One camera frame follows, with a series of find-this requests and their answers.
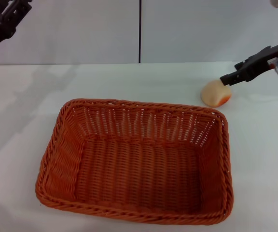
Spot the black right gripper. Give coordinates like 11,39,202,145
219,40,278,86

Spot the pale peach toy fruit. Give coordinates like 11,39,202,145
200,79,232,108

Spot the orange woven plastic basket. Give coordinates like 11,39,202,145
34,98,234,219

